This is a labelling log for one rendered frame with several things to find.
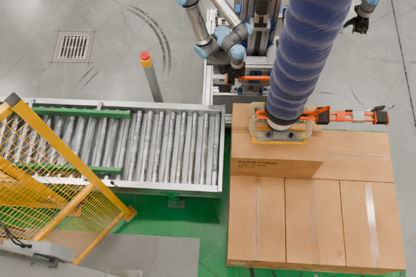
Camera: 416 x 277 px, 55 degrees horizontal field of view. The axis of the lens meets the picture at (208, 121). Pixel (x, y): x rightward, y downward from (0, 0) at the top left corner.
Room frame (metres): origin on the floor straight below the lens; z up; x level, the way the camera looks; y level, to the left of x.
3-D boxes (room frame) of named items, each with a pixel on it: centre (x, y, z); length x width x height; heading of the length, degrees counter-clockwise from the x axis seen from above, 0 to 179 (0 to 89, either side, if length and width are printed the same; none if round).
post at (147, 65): (1.64, 0.42, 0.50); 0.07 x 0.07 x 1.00; 83
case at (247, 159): (1.02, -0.46, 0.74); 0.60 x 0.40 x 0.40; 83
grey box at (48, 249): (0.25, 0.76, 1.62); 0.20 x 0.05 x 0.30; 83
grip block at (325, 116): (1.00, -0.70, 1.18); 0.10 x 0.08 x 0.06; 174
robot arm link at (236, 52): (1.31, -0.20, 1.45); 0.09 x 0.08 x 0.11; 35
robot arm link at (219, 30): (1.62, -0.13, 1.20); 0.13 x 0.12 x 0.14; 125
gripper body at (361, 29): (1.33, -0.86, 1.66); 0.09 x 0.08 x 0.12; 174
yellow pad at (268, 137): (0.93, -0.44, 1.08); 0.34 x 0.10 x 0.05; 84
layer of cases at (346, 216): (0.69, -0.72, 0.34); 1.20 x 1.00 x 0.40; 83
